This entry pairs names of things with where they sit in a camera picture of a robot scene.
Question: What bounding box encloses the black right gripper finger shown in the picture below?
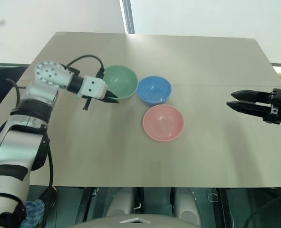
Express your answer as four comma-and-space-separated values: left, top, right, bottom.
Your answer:
226, 100, 271, 117
230, 89, 273, 104

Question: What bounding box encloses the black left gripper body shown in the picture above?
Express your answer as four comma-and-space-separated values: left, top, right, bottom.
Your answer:
82, 91, 109, 111

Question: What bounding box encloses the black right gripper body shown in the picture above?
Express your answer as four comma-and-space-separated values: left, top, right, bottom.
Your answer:
262, 88, 281, 124

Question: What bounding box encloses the green bowl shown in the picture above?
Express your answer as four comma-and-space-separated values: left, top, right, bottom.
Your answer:
101, 65, 138, 100

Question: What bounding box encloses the blue bowl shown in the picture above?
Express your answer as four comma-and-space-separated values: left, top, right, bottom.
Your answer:
136, 76, 173, 106

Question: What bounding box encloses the pink bowl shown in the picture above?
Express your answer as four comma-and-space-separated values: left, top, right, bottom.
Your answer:
142, 105, 185, 143

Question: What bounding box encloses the black table leg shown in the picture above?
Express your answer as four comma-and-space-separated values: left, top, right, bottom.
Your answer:
216, 188, 234, 228
79, 187, 94, 224

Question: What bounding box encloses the white robot left leg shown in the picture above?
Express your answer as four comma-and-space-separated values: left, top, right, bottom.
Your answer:
106, 188, 135, 218

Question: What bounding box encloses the white robot leg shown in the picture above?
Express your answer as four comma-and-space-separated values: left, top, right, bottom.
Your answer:
106, 188, 135, 218
174, 188, 201, 220

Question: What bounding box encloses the white robot right leg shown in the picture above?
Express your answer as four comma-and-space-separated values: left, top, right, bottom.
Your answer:
174, 188, 201, 220

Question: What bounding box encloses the blue checked cloth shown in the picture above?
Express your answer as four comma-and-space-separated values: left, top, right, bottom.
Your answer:
20, 199, 46, 228

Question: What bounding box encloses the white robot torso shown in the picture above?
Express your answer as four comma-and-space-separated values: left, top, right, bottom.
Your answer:
76, 213, 218, 228

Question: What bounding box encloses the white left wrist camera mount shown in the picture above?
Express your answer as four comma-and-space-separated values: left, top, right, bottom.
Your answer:
76, 76, 109, 100

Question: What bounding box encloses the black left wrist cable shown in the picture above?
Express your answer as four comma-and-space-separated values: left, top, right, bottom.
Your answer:
65, 55, 106, 78

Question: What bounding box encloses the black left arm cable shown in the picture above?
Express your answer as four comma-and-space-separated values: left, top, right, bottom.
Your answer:
5, 78, 55, 226

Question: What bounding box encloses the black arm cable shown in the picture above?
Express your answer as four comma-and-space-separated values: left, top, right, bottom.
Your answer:
243, 190, 281, 228
5, 78, 55, 226

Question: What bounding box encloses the grey window frame post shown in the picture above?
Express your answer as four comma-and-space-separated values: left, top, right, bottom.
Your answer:
118, 0, 136, 35

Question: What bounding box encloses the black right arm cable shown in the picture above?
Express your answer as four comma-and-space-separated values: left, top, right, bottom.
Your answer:
243, 190, 281, 228

